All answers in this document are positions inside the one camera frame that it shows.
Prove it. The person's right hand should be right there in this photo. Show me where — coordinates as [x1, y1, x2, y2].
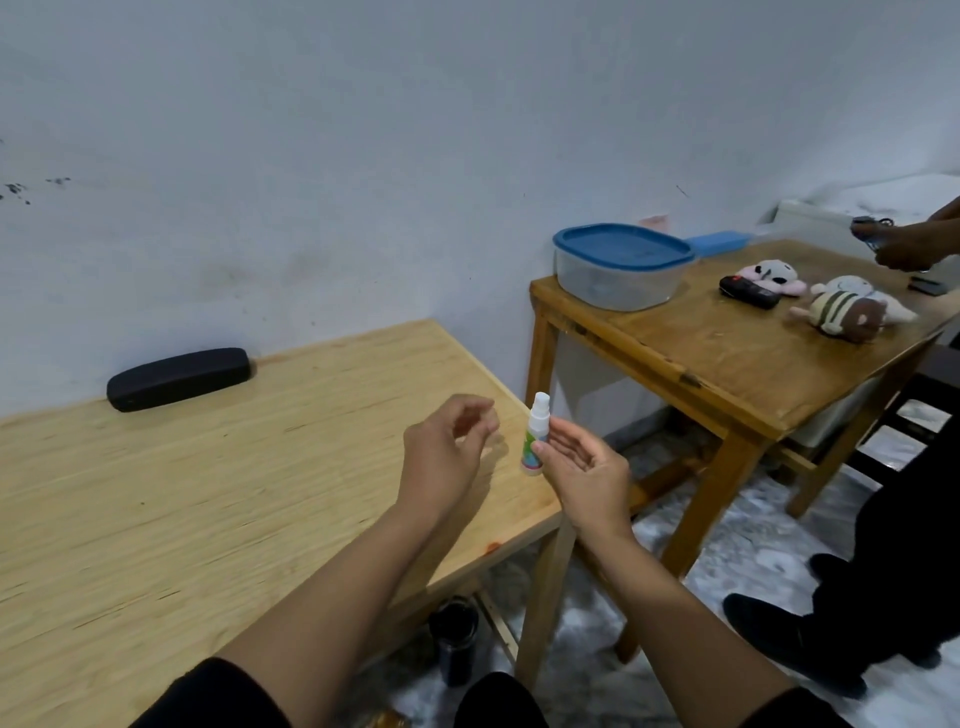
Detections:
[530, 416, 635, 549]

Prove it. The person's left forearm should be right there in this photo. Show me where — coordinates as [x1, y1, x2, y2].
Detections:
[213, 502, 451, 728]

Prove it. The white cabinet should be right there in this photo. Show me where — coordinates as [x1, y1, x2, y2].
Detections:
[772, 173, 960, 260]

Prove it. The person's black left sleeve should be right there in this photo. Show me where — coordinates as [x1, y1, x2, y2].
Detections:
[131, 657, 292, 728]

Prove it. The small white spray bottle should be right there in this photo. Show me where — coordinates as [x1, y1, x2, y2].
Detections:
[520, 391, 553, 477]

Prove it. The black tumbler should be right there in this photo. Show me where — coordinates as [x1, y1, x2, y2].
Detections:
[428, 596, 481, 688]

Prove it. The light wooden table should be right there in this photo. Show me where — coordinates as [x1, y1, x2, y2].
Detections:
[0, 319, 579, 728]

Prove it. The person's right forearm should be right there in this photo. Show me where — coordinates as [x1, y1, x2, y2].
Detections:
[577, 524, 796, 728]

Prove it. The striped plush cat toy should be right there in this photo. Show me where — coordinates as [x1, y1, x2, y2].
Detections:
[787, 275, 920, 345]

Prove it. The person's leg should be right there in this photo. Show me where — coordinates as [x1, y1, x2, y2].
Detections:
[453, 671, 549, 728]
[722, 419, 960, 703]

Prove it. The black remote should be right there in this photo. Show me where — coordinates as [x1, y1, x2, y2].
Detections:
[718, 274, 781, 310]

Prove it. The grey basin with blue lid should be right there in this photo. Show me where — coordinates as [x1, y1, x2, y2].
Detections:
[552, 221, 697, 313]

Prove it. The black chair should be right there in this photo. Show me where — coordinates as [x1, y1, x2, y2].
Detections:
[847, 341, 960, 489]

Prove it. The person's black right sleeve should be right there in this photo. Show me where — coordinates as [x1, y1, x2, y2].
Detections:
[738, 686, 856, 728]

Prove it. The blue plastic handle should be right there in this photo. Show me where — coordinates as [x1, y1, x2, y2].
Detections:
[686, 230, 754, 256]

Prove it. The white spotted plush toy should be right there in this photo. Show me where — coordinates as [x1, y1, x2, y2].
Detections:
[734, 259, 808, 298]

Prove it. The person's right leg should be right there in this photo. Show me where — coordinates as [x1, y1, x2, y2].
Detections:
[453, 671, 549, 728]

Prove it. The person's left hand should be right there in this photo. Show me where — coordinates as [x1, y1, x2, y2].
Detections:
[393, 394, 502, 530]

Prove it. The person's black sleeve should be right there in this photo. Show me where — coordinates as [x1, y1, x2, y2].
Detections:
[738, 686, 856, 728]
[131, 657, 292, 728]

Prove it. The black glasses case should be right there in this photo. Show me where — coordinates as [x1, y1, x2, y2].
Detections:
[105, 347, 252, 413]

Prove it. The brown wooden side table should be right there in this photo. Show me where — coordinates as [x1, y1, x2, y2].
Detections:
[522, 238, 960, 665]

